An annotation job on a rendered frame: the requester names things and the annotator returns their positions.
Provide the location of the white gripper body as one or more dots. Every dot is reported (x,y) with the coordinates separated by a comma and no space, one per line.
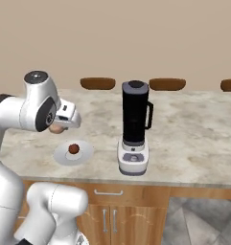
(70,122)

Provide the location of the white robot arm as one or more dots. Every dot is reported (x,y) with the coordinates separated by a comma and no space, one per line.
(11,115)

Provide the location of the orange peach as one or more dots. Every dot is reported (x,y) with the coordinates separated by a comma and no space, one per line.
(57,129)

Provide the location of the red apple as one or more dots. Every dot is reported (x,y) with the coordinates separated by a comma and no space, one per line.
(73,148)

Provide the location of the grey round plate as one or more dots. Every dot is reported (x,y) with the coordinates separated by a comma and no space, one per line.
(85,153)

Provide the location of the black and white blender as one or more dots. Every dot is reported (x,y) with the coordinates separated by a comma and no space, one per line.
(134,115)

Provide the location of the brown wooden stool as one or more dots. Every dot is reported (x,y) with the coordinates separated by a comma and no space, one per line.
(167,84)
(230,85)
(97,83)

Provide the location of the wooden drawer front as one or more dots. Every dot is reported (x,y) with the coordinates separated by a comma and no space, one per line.
(142,194)

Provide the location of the wooden cupboard door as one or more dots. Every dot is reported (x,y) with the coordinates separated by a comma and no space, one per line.
(93,226)
(139,226)

